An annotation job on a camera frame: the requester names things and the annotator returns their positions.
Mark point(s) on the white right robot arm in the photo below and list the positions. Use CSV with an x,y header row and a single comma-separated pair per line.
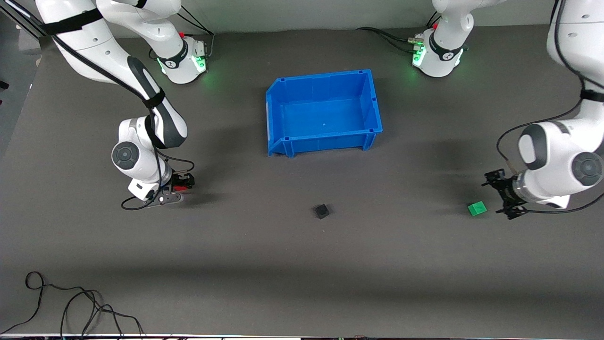
x,y
94,38

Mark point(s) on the aluminium frame rail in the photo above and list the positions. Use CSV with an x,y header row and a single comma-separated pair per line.
x,y
21,19

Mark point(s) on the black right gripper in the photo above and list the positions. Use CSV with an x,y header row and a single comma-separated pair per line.
x,y
177,181

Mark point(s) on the gray table mat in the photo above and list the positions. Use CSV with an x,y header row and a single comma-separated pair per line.
x,y
302,264

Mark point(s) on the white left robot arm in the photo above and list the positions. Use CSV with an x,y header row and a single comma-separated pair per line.
x,y
557,151

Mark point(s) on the blue plastic storage bin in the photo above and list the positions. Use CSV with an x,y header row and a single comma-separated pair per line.
x,y
325,111

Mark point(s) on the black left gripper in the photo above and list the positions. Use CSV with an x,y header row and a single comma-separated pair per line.
x,y
507,190

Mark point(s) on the green cube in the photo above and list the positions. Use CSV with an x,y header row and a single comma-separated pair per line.
x,y
477,208

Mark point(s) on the black cube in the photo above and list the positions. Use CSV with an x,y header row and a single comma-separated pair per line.
x,y
322,211

